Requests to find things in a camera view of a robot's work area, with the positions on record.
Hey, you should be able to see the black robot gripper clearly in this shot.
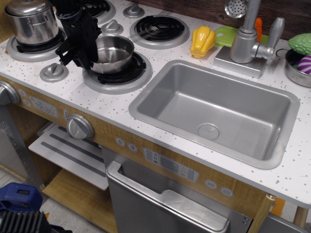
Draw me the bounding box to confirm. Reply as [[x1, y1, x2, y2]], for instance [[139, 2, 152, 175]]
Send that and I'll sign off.
[[52, 0, 100, 69]]

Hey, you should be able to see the small steel saucepan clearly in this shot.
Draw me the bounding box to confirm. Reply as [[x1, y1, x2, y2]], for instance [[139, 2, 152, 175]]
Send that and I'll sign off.
[[91, 35, 135, 74]]

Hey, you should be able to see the grey stove knob front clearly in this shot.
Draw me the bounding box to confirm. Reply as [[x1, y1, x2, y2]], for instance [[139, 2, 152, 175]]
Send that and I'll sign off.
[[39, 63, 69, 83]]

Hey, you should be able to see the grey stove knob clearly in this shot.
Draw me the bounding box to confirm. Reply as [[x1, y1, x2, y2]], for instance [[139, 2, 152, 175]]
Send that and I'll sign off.
[[123, 3, 145, 18], [39, 63, 69, 83], [101, 20, 123, 35]]

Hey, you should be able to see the grey stove knob upper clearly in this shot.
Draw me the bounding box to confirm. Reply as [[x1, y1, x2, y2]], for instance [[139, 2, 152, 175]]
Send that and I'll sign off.
[[101, 20, 123, 35]]

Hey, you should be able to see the back left stove burner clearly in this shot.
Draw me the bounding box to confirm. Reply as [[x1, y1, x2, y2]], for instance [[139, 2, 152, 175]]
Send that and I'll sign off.
[[81, 0, 116, 24]]

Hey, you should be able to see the stove burner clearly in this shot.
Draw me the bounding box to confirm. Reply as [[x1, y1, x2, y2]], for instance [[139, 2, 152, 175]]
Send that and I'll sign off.
[[83, 52, 152, 95], [6, 36, 62, 62], [81, 0, 116, 24], [130, 15, 190, 50]]

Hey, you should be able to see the front left stove burner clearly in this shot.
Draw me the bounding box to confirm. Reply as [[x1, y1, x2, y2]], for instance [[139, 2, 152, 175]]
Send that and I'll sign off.
[[6, 36, 62, 62]]

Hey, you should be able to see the front right stove burner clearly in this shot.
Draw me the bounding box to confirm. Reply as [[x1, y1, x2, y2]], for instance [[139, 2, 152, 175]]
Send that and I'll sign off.
[[83, 52, 152, 95]]

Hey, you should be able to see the grey stove knob back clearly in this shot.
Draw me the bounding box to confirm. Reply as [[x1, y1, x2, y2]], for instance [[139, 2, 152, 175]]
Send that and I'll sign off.
[[123, 3, 145, 18]]

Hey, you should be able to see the back right stove burner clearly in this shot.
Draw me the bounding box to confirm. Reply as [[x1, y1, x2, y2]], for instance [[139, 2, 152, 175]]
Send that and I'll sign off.
[[130, 15, 190, 50]]

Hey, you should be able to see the steel pot with lid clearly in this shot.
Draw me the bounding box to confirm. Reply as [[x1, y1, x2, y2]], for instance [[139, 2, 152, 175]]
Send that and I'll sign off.
[[5, 0, 59, 46]]

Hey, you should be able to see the silver oven dial right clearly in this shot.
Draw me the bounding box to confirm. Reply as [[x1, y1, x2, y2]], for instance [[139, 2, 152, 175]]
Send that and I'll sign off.
[[66, 114, 94, 140]]

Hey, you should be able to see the silver oven dial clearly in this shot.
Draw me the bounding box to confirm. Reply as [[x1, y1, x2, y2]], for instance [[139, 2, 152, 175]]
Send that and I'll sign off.
[[66, 114, 94, 140], [0, 81, 20, 105]]

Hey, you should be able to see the silver oven dial left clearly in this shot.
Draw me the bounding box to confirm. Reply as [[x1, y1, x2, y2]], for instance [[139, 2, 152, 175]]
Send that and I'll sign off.
[[0, 81, 20, 105]]

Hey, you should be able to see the white oven shelf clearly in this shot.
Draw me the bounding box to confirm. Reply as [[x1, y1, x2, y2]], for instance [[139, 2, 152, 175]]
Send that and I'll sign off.
[[29, 123, 108, 190]]

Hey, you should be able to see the yellow toy bell pepper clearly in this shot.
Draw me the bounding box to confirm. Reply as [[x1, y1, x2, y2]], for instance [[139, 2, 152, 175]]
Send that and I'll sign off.
[[190, 26, 216, 59]]

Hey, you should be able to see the grey oven door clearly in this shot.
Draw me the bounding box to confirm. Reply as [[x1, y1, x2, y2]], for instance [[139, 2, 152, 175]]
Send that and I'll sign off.
[[0, 105, 43, 189]]

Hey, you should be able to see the green toy cutting board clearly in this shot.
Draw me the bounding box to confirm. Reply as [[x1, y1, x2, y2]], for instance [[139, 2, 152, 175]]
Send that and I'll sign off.
[[213, 26, 270, 48]]

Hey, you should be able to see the blue clamp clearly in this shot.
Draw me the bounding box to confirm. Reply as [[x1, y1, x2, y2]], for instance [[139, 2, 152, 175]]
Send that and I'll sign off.
[[0, 183, 43, 214]]

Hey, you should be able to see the silver dishwasher door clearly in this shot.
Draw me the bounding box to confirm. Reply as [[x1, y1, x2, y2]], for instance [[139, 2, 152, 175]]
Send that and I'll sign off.
[[102, 148, 253, 233]]

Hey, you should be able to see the steel perforated ladle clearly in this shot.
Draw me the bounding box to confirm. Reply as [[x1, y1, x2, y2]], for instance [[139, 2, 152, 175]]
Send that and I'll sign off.
[[225, 0, 248, 18]]

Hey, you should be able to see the silver toy faucet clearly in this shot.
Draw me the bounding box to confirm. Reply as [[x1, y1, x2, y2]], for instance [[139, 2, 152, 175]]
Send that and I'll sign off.
[[213, 0, 285, 79]]

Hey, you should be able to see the grey plastic sink basin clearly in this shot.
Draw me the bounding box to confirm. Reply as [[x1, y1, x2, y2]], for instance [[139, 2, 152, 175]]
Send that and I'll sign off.
[[129, 60, 300, 169]]

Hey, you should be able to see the black ribbed block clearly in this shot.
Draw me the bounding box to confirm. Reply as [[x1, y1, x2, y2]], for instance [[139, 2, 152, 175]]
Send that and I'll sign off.
[[0, 211, 52, 233]]

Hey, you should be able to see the orange toy carrot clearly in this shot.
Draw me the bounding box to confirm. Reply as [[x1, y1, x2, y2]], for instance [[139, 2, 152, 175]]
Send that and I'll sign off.
[[255, 17, 263, 42]]

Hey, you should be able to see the green toy bitter gourd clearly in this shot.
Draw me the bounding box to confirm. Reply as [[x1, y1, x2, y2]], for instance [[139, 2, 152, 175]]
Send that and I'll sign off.
[[288, 33, 311, 55]]

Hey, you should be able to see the steel bowl at right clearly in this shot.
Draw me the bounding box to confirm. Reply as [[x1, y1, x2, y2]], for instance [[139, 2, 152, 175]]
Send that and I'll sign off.
[[276, 49, 311, 88]]

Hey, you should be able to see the purple striped toy vegetable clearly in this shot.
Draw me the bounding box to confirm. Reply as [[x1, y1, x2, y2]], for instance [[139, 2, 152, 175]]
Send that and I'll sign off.
[[294, 55, 311, 75]]

